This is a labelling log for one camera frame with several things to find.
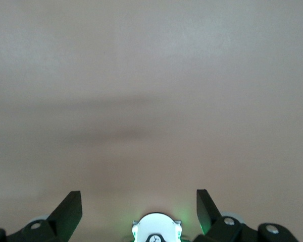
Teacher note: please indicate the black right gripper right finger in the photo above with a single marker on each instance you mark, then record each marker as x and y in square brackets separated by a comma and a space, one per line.
[209, 216]

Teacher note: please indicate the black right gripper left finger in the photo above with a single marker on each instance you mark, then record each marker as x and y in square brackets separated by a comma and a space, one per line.
[63, 216]

